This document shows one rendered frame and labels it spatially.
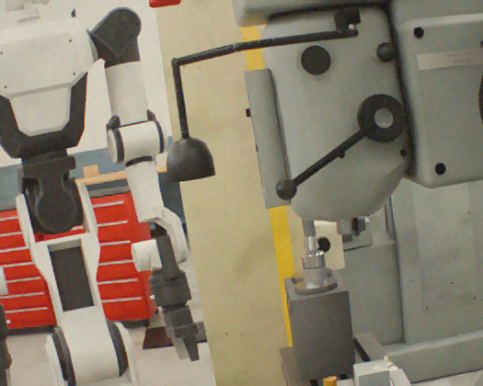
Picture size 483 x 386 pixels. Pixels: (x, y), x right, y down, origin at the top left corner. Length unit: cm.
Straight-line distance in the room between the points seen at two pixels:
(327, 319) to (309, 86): 63
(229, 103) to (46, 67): 131
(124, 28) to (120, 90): 15
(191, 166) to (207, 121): 177
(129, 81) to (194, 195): 118
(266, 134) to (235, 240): 180
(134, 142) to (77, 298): 38
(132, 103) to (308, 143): 77
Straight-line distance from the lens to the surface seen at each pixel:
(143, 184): 187
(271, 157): 125
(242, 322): 310
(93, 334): 178
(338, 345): 169
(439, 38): 120
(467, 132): 121
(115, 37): 188
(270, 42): 111
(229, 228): 302
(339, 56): 119
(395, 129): 117
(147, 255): 185
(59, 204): 183
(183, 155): 123
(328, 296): 165
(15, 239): 611
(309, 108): 118
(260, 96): 125
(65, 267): 183
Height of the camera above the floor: 151
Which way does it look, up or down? 6 degrees down
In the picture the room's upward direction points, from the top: 9 degrees counter-clockwise
